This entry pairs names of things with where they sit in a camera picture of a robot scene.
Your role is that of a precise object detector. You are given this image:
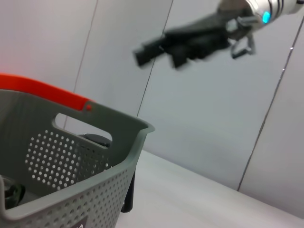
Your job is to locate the right arm cable with plug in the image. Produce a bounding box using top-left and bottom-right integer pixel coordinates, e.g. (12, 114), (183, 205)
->
(227, 16), (257, 59)

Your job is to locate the glass pitcher with black handle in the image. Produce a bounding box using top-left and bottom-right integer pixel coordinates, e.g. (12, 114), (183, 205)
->
(78, 133), (136, 213)

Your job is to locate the black clay teapot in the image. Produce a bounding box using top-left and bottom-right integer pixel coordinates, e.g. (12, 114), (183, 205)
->
(0, 175), (26, 209)

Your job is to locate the grey perforated storage basket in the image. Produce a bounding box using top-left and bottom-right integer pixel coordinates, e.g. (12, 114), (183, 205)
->
(0, 89), (155, 228)

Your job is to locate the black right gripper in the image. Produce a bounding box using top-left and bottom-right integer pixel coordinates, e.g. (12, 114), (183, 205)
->
(132, 11), (233, 69)

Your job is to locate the orange basket carry handle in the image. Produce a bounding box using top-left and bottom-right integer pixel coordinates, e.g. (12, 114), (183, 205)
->
(0, 73), (97, 112)

